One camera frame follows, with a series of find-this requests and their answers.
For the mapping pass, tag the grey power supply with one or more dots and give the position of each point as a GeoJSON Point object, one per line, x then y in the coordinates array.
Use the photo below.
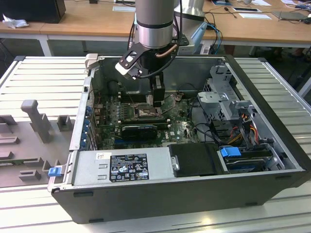
{"type": "Point", "coordinates": [87, 170]}

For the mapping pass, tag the white labelled box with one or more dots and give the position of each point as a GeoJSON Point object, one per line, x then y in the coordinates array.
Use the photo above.
{"type": "Point", "coordinates": [205, 49]}

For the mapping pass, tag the grey parts rack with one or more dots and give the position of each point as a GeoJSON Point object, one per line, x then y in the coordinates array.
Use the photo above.
{"type": "Point", "coordinates": [24, 150]}

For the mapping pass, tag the white flat device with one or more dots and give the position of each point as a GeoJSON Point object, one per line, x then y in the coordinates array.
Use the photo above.
{"type": "Point", "coordinates": [246, 9]}

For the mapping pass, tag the white paper sheet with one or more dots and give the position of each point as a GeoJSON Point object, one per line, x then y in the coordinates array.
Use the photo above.
{"type": "Point", "coordinates": [255, 16]}

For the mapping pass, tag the metal locking lever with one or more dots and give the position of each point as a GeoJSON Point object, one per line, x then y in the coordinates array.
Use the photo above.
{"type": "Point", "coordinates": [132, 100]}
{"type": "Point", "coordinates": [168, 109]}

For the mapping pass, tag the blue case latch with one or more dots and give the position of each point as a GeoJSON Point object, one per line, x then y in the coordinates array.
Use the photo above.
{"type": "Point", "coordinates": [54, 171]}

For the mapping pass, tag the CPU socket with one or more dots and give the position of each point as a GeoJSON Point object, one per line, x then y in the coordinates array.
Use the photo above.
{"type": "Point", "coordinates": [142, 113]}

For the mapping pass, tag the wooden desk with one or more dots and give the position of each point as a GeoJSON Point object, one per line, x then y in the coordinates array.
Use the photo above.
{"type": "Point", "coordinates": [73, 29]}

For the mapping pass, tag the crumpled white paper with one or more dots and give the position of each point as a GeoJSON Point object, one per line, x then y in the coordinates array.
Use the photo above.
{"type": "Point", "coordinates": [14, 23]}

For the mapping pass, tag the black box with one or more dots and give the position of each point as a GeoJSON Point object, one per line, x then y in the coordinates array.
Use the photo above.
{"type": "Point", "coordinates": [31, 11]}

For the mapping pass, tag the grey metal drive cage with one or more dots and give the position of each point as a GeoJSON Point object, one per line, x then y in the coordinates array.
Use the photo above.
{"type": "Point", "coordinates": [213, 99]}

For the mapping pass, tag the silver metal latch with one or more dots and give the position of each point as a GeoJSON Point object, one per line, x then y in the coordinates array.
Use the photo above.
{"type": "Point", "coordinates": [175, 165]}

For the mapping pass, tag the hard disk in blue carrier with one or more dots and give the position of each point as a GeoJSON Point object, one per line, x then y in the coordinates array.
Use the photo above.
{"type": "Point", "coordinates": [229, 153]}

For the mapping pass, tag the green motherboard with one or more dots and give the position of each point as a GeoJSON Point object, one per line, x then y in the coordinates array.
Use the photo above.
{"type": "Point", "coordinates": [175, 136]}

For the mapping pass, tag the black graphics card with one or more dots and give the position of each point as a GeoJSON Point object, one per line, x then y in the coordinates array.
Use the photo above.
{"type": "Point", "coordinates": [138, 132]}

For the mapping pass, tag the black open PC case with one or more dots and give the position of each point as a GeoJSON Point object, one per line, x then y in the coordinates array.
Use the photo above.
{"type": "Point", "coordinates": [145, 201]}

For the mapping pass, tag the black plastic shroud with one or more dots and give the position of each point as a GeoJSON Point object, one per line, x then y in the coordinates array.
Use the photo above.
{"type": "Point", "coordinates": [194, 160]}

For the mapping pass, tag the grey plastic case latch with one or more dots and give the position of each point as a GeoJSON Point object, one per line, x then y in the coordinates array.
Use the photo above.
{"type": "Point", "coordinates": [91, 60]}

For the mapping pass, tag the large white wrist camera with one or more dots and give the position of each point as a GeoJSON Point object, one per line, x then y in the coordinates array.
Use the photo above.
{"type": "Point", "coordinates": [122, 70]}

